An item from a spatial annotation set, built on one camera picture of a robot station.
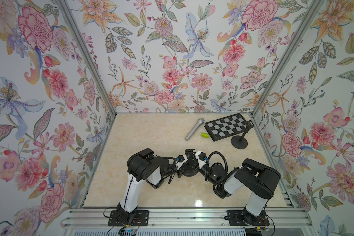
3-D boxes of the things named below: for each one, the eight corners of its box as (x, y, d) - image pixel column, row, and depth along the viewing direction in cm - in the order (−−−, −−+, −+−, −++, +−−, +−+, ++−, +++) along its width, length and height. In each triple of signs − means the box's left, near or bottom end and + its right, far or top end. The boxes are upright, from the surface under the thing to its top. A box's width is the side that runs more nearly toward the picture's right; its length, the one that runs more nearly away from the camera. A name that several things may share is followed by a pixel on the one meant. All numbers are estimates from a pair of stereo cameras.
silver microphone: (183, 139, 107) (183, 136, 105) (200, 119, 120) (200, 116, 118) (187, 141, 106) (187, 139, 104) (204, 121, 119) (204, 118, 116)
